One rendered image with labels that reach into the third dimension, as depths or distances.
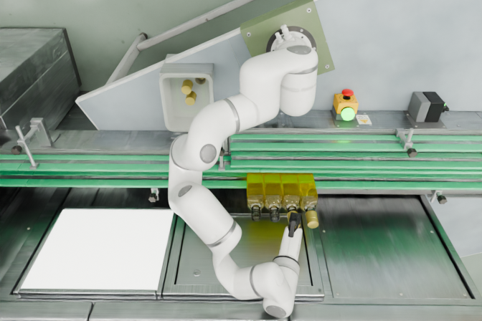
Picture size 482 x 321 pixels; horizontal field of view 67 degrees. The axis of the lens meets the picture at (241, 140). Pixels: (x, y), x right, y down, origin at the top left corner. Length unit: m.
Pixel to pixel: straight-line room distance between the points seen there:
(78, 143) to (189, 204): 0.75
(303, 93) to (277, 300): 0.49
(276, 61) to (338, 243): 0.73
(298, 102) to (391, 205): 0.74
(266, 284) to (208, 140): 0.36
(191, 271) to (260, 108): 0.59
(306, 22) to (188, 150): 0.58
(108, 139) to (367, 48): 0.97
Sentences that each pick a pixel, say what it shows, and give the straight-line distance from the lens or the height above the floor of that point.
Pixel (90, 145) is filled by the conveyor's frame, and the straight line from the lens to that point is 1.43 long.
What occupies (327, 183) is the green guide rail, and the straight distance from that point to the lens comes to 1.34.
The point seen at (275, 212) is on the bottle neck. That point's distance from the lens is 1.15.
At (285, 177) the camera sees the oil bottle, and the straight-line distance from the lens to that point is 1.24.
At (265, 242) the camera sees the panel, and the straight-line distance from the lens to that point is 1.25.
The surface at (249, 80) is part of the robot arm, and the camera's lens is 0.81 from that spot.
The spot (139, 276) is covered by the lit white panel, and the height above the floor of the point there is 1.26.
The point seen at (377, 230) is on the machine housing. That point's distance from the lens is 1.41.
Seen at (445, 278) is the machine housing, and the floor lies 1.23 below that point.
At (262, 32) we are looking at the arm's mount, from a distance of 1.16.
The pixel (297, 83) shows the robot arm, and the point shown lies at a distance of 0.88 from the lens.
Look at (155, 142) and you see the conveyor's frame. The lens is 1.37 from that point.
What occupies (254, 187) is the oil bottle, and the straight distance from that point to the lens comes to 1.20.
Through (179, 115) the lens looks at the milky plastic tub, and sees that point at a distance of 1.36.
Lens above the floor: 1.90
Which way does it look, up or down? 54 degrees down
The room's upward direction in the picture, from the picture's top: 179 degrees counter-clockwise
